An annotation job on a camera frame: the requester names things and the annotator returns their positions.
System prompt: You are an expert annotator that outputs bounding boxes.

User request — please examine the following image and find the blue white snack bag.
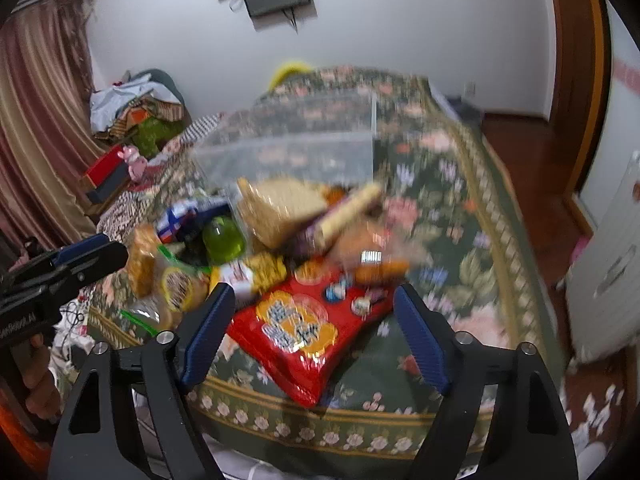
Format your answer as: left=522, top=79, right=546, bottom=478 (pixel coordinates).
left=155, top=197, right=232, bottom=244

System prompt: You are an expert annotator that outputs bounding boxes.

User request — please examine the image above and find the green jelly cup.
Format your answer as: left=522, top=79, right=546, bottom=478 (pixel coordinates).
left=202, top=216, right=246, bottom=266

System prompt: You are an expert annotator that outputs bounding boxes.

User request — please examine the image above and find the red snack bag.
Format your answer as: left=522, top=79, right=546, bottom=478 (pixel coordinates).
left=227, top=259, right=394, bottom=408

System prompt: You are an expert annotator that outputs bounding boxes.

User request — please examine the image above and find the bread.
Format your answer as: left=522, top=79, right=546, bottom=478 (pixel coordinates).
left=326, top=221, right=425, bottom=286

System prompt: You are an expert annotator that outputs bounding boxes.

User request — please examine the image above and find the long biscuit packet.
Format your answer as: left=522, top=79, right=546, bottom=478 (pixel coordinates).
left=293, top=181, right=384, bottom=257

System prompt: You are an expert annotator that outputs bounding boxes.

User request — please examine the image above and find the person's left hand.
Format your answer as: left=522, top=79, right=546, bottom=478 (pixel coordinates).
left=23, top=334, right=62, bottom=419

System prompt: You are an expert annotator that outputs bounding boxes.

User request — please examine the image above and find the red box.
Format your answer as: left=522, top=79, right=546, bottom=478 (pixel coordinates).
left=79, top=145, right=130, bottom=206

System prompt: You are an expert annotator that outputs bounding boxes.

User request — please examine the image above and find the striped red curtain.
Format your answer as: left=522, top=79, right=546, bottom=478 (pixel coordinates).
left=1, top=0, right=104, bottom=247

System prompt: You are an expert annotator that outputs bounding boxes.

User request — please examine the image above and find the pink plush toy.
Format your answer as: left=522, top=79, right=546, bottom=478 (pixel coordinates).
left=117, top=145, right=148, bottom=182

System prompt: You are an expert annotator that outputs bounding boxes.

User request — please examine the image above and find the white cabinet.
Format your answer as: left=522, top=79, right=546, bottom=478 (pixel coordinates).
left=565, top=153, right=640, bottom=363

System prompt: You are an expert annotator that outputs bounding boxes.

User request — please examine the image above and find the pile of clothes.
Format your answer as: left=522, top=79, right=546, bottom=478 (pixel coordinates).
left=90, top=68, right=190, bottom=159

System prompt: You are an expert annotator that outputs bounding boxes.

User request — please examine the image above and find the beige cracker bag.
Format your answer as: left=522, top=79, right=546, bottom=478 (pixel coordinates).
left=236, top=177, right=329, bottom=249

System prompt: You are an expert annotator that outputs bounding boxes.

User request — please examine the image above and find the floral green bedspread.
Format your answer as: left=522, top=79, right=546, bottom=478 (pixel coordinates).
left=86, top=64, right=566, bottom=461

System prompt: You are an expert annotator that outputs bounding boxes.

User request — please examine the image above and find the clear plastic storage box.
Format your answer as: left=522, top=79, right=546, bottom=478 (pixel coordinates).
left=191, top=91, right=378, bottom=191

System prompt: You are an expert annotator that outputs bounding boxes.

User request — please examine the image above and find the yellow curved tube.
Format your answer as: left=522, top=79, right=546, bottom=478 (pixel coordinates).
left=268, top=61, right=314, bottom=90

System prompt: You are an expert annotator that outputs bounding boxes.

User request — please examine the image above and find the brown wooden door frame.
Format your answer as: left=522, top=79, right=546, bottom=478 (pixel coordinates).
left=550, top=0, right=612, bottom=196

